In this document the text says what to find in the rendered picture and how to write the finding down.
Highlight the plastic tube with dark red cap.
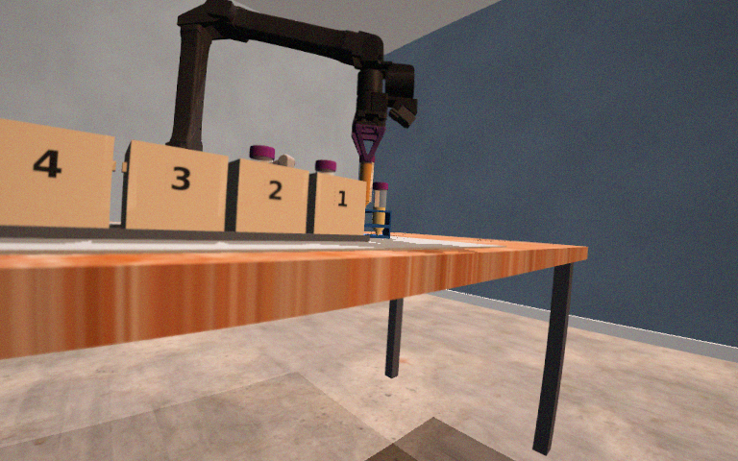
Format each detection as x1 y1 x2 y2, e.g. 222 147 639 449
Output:
372 182 388 235

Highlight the conical centrifuge tube with orange liquid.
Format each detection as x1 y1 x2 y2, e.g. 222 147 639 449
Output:
249 145 275 163

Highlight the graduated tube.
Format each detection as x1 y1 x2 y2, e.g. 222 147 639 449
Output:
359 155 375 207

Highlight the white sample tube with magenta cap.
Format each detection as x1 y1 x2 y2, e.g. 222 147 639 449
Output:
315 159 336 175

